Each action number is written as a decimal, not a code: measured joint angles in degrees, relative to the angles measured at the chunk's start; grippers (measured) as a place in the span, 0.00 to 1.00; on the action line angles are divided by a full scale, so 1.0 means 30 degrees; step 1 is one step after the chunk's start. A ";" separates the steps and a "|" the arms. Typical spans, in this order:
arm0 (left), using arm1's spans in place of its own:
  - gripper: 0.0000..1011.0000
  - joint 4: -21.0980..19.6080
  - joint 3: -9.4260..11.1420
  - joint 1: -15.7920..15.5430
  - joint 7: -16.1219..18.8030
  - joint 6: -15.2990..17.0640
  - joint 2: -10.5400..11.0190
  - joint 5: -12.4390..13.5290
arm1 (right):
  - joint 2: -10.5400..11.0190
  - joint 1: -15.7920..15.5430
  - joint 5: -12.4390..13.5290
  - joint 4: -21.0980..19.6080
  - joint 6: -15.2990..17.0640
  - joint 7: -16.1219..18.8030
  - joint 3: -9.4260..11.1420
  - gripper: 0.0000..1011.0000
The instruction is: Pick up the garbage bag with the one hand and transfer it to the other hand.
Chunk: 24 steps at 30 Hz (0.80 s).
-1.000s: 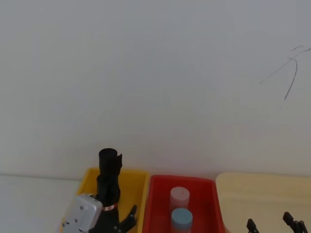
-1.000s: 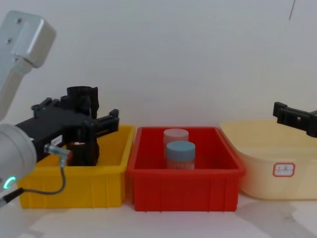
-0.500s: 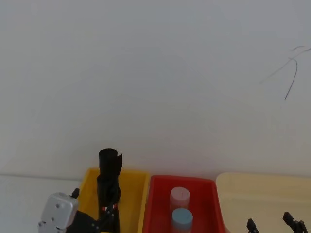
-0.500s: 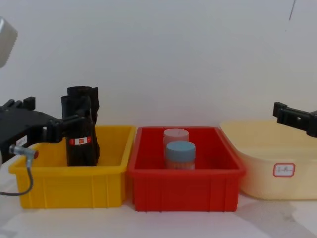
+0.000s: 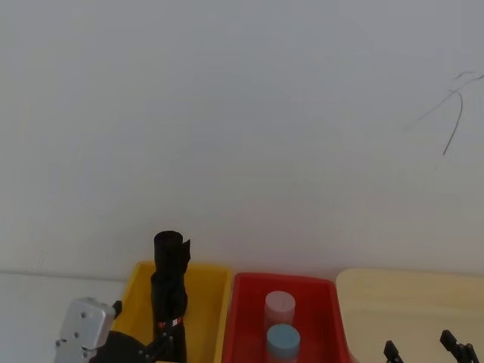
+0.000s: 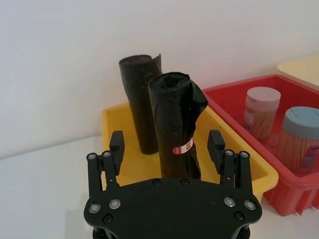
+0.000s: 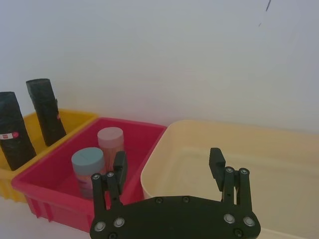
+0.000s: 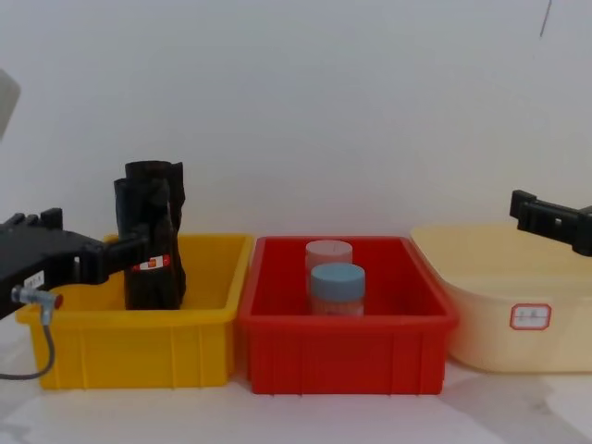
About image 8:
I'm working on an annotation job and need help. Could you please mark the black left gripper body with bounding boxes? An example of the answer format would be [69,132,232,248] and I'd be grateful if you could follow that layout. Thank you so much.
[0,225,106,320]

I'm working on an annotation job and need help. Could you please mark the black bag roll with label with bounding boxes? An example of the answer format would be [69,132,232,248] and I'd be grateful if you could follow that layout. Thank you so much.
[113,177,187,312]

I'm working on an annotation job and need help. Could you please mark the plain black bag roll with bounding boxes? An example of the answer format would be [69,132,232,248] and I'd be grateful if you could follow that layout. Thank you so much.
[124,159,188,297]

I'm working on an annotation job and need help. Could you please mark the white label sticker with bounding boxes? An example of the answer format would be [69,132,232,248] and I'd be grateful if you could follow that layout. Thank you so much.
[510,302,553,330]

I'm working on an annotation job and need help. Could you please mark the yellow plastic bin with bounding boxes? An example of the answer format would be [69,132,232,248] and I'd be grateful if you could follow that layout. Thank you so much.
[16,232,255,391]

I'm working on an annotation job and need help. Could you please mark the cream plastic basin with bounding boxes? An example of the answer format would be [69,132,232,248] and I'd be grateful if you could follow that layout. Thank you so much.
[410,221,592,375]

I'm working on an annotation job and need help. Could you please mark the clear jar with blue lid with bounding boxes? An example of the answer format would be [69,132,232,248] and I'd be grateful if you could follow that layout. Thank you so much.
[309,263,366,318]

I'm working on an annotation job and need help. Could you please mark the red plastic bin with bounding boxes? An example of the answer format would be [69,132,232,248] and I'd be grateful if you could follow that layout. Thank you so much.
[237,235,459,397]

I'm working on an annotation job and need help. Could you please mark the thin dark gripper cable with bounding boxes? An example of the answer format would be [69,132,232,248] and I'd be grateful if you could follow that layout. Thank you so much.
[0,285,65,382]

